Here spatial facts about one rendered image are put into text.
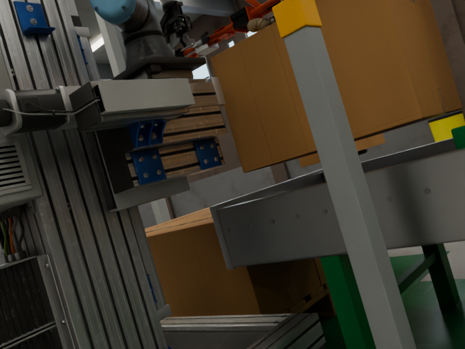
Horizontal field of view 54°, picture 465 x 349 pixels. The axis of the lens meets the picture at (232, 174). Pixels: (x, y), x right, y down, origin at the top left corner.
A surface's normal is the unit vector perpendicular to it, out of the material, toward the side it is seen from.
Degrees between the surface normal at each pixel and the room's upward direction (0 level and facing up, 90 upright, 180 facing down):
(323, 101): 90
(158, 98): 90
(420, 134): 90
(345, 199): 90
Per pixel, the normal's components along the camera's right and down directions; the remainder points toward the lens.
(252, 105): -0.63, 0.17
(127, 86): 0.72, -0.22
